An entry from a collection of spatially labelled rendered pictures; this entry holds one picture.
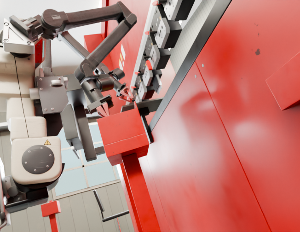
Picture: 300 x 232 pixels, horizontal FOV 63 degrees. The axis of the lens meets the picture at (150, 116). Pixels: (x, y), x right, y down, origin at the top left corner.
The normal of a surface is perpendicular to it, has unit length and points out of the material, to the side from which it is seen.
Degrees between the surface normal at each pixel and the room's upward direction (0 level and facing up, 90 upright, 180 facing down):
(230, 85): 90
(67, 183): 90
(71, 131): 90
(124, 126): 90
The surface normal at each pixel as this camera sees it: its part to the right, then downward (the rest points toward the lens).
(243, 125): -0.93, 0.22
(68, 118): 0.13, -0.37
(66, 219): 0.38, -0.42
